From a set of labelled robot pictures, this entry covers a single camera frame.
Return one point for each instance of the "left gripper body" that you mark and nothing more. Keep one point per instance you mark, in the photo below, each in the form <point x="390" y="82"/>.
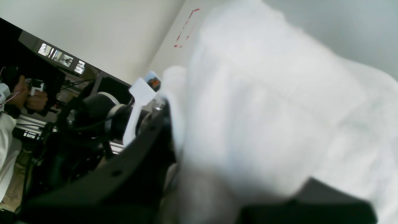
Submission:
<point x="123" y="122"/>

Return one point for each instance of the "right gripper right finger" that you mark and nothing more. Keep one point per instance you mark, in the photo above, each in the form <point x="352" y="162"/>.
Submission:
<point x="315" y="203"/>

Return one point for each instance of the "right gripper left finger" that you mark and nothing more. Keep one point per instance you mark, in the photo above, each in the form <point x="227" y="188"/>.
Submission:
<point x="128" y="189"/>

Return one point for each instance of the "white printed T-shirt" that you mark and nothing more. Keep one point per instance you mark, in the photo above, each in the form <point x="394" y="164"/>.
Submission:
<point x="262" y="108"/>

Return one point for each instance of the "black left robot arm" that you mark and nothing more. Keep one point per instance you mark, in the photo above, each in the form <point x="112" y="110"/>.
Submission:
<point x="98" y="145"/>

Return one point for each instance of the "operator's hand on controller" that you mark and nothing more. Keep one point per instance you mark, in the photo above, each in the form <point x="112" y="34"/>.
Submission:
<point x="22" y="98"/>

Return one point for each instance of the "red tape rectangle marking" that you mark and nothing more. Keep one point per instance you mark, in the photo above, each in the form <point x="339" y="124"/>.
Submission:
<point x="188" y="28"/>

